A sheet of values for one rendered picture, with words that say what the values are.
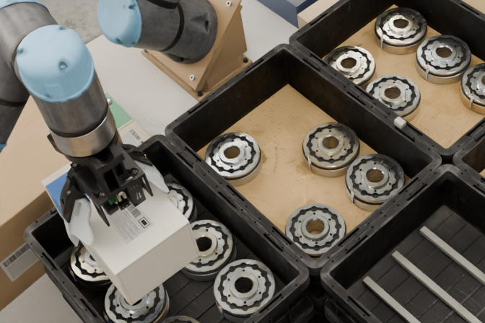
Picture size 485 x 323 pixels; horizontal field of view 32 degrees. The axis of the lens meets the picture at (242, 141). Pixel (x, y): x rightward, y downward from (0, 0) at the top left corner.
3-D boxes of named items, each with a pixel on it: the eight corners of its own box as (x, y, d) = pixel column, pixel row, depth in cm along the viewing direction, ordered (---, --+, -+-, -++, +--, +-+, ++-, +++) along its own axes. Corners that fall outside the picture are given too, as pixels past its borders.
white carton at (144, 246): (59, 215, 126) (40, 181, 119) (125, 170, 130) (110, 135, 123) (130, 306, 116) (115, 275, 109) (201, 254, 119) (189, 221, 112)
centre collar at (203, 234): (183, 243, 143) (182, 241, 142) (207, 227, 144) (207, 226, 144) (199, 263, 140) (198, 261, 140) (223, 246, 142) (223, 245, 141)
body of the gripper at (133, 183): (107, 231, 107) (81, 177, 97) (73, 189, 111) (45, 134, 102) (156, 197, 109) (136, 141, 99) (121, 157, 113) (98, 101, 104)
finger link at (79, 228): (75, 272, 111) (93, 219, 106) (53, 243, 114) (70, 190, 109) (94, 267, 113) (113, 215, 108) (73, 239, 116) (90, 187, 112)
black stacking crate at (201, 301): (42, 267, 150) (21, 234, 141) (172, 169, 159) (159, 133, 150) (176, 431, 129) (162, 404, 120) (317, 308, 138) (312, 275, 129)
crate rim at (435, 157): (162, 138, 152) (159, 130, 150) (285, 48, 161) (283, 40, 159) (315, 280, 131) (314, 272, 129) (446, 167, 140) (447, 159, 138)
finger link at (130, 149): (141, 184, 115) (97, 175, 108) (134, 177, 116) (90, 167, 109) (160, 157, 114) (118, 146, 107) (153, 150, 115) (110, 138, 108)
